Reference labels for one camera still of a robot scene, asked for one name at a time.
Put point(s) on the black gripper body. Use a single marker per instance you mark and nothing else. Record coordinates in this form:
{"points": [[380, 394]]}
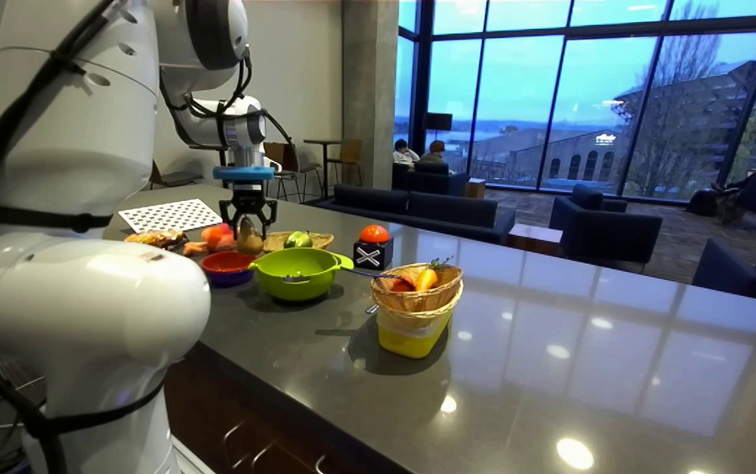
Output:
{"points": [[248, 197]]}

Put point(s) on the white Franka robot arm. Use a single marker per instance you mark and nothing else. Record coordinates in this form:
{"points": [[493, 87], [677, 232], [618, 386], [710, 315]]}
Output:
{"points": [[87, 299]]}

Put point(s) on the orange bowl with purple base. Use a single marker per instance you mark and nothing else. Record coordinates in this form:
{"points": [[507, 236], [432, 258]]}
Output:
{"points": [[225, 263]]}

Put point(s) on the green plastic bowl with spout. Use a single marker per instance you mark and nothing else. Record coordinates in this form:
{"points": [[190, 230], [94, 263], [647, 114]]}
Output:
{"points": [[298, 276]]}

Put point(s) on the orange and pink plush toy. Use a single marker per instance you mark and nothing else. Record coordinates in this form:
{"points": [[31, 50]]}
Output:
{"points": [[218, 238]]}

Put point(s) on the green toy fruit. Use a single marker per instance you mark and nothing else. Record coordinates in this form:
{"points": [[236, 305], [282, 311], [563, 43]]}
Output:
{"points": [[298, 238]]}

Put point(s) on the wooden bar chair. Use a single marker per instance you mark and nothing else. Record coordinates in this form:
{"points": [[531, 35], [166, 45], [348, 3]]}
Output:
{"points": [[282, 162], [348, 159]]}

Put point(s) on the checkerboard calibration board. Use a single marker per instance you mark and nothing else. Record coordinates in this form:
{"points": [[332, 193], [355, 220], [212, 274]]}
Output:
{"points": [[169, 213]]}

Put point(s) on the orange snack bag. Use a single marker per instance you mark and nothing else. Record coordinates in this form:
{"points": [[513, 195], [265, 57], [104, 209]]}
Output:
{"points": [[157, 238]]}

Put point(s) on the dark high table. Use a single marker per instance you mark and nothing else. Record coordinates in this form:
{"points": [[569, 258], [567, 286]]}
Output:
{"points": [[322, 143]]}

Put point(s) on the orange toy fruit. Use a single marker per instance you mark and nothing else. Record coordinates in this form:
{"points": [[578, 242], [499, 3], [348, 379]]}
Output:
{"points": [[374, 236]]}

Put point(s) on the black cube with white cross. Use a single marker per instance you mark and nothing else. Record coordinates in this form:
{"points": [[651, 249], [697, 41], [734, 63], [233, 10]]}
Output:
{"points": [[373, 257]]}

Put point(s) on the seated person in white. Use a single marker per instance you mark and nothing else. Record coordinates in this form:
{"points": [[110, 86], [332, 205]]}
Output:
{"points": [[403, 154]]}

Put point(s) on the long dark blue sofa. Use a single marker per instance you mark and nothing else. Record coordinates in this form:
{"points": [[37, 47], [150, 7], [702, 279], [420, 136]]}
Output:
{"points": [[420, 211]]}

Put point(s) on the shallow wicker basket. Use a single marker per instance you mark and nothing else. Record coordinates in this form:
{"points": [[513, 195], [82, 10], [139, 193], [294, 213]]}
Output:
{"points": [[411, 301]]}

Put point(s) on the yellow toy banana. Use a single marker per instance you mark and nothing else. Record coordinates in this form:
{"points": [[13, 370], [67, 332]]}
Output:
{"points": [[422, 279]]}

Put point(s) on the dark sofa with people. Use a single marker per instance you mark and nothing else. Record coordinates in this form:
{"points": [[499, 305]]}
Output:
{"points": [[431, 176]]}

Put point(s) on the seated person with dark hair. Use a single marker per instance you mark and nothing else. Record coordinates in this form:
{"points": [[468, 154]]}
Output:
{"points": [[435, 154]]}

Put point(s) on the yellow-green plastic container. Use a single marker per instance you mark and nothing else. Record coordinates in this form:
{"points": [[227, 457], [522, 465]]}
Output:
{"points": [[411, 332]]}

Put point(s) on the black standing screen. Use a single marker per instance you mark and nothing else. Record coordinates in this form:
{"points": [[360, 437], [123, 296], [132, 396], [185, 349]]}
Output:
{"points": [[438, 122]]}

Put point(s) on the dark wood counter cabinet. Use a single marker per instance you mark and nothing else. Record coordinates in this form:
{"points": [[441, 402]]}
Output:
{"points": [[245, 421]]}

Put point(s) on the small wooden coffee table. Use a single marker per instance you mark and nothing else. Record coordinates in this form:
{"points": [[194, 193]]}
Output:
{"points": [[536, 236]]}

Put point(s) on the dark blue armchair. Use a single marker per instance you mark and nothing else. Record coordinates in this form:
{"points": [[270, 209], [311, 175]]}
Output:
{"points": [[605, 232]]}

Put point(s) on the wide dark blue sofa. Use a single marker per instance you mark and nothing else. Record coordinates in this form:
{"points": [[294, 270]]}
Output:
{"points": [[750, 271]]}

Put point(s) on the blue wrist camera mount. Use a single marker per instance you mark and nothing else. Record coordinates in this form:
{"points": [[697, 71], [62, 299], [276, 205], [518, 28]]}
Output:
{"points": [[243, 175]]}

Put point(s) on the large glass window wall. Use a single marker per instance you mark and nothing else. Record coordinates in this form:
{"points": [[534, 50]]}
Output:
{"points": [[605, 87]]}

